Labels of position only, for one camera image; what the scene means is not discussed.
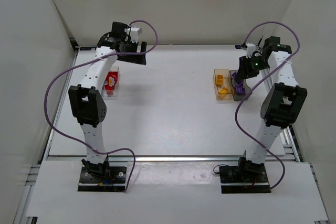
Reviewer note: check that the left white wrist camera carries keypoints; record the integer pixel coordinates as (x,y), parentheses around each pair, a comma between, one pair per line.
(132,34)

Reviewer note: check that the smoky grey transparent container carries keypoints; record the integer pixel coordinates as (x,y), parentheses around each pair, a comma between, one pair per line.
(236,97)

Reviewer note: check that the red round flower lego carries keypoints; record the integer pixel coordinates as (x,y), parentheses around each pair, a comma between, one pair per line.
(109,87)

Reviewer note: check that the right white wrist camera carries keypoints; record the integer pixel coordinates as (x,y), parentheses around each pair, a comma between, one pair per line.
(251,49)

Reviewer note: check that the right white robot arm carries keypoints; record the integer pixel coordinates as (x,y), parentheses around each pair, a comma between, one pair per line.
(282,104)

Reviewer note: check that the clear transparent container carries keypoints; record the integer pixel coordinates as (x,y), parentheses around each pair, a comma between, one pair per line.
(112,94)

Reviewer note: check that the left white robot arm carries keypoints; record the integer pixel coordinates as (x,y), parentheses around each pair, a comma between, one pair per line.
(86,101)

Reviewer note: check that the aluminium table frame rail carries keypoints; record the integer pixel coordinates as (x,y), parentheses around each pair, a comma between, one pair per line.
(291,145)

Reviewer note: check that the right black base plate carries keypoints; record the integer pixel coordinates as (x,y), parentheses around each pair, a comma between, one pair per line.
(234,181)

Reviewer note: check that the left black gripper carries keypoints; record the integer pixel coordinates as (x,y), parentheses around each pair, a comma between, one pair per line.
(135,54)

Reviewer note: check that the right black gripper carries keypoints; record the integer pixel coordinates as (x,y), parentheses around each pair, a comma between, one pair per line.
(245,67)

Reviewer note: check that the yellow rounded lego brick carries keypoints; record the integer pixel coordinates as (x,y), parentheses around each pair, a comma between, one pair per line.
(219,79)

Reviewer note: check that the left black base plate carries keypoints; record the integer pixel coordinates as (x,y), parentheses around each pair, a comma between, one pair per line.
(112,180)

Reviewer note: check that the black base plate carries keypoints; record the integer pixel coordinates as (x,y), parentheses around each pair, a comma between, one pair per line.
(112,180)
(234,181)

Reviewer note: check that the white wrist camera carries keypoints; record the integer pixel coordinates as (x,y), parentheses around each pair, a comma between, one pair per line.
(132,34)
(251,49)

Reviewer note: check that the purple round lego piece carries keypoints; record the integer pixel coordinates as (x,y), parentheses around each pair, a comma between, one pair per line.
(240,90)

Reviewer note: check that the amber transparent container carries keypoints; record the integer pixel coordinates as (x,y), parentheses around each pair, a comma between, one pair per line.
(226,83)

